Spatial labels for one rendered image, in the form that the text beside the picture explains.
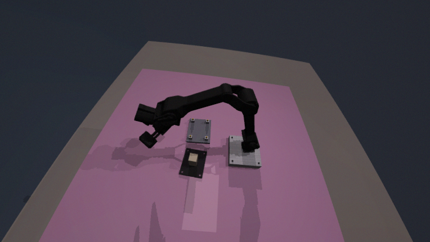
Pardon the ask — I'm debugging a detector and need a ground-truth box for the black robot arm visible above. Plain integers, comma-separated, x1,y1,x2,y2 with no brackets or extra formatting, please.
134,83,260,153

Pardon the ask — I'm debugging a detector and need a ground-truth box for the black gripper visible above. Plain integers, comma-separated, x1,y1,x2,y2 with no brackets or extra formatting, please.
139,122,170,149

